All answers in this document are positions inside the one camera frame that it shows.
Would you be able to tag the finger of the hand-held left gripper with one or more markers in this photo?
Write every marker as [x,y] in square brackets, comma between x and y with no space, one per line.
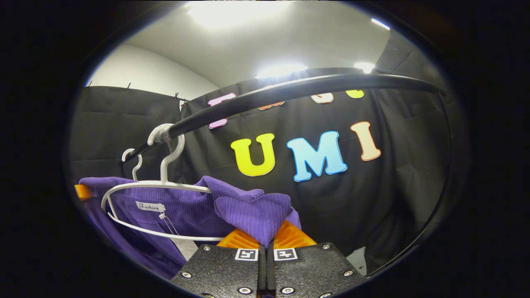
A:
[83,193]

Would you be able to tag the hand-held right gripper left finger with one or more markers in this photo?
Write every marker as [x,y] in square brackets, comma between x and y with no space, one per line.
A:
[223,269]

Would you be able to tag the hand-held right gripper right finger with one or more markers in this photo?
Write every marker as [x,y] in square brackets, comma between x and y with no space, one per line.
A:
[310,269]

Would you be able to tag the purple knit jacket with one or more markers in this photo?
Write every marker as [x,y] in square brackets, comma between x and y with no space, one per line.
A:
[248,211]

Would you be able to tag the white plastic hanger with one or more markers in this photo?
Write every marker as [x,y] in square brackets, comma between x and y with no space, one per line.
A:
[164,174]
[138,163]

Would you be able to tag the black metal clothes rack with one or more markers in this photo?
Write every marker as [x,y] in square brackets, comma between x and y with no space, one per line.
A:
[290,91]

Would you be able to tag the white cabinet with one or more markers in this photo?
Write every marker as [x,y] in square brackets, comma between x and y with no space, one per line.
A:
[358,261]

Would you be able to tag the black backdrop cloth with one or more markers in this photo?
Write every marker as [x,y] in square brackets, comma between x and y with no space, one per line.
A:
[372,198]

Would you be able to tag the rectangular ceiling light panel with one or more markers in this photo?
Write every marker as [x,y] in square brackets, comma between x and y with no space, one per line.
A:
[380,24]
[236,11]

